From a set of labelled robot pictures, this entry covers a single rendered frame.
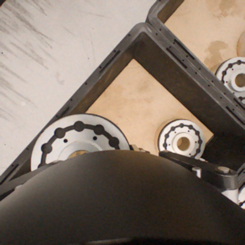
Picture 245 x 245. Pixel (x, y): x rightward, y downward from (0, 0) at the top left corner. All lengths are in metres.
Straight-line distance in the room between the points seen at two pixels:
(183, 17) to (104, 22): 0.24
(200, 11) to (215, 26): 0.05
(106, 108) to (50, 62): 0.26
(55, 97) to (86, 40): 0.20
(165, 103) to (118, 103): 0.11
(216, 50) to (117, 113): 0.27
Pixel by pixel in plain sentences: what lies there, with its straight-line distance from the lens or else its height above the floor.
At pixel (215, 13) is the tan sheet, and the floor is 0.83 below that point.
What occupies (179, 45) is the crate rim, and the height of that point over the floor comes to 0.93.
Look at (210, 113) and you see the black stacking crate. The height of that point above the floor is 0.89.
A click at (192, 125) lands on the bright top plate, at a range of 0.33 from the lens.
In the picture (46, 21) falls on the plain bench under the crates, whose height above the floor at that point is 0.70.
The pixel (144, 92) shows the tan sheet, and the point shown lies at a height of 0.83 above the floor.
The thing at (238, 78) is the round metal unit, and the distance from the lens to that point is 0.42.
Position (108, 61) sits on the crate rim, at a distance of 0.23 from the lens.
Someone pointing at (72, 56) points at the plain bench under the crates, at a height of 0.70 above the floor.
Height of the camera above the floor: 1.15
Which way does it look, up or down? 85 degrees down
